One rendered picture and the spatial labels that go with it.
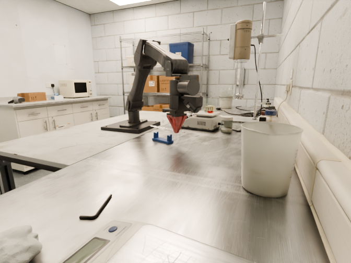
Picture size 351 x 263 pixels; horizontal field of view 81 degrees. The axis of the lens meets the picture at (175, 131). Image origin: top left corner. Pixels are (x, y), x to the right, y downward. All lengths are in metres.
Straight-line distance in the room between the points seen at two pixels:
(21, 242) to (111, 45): 4.27
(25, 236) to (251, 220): 0.36
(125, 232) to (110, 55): 4.26
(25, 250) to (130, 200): 0.20
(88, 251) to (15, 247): 0.10
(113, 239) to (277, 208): 0.32
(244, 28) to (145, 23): 2.87
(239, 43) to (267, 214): 1.14
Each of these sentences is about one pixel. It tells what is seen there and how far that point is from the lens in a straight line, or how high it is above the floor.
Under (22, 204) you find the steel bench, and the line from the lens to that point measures 0.56.
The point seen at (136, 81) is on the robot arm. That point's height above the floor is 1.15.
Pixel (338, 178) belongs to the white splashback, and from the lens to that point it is 0.41.
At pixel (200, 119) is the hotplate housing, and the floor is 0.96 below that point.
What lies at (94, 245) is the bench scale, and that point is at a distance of 0.35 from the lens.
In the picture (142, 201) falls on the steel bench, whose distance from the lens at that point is 0.47.
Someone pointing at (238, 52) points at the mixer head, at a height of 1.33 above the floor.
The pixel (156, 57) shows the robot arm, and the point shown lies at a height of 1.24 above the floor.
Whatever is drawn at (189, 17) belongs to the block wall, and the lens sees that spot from 3.82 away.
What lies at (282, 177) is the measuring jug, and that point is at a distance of 0.50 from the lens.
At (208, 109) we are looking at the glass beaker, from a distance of 1.12.
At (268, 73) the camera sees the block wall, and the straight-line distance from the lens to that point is 3.48.
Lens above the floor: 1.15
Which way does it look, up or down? 13 degrees down
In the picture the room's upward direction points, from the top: straight up
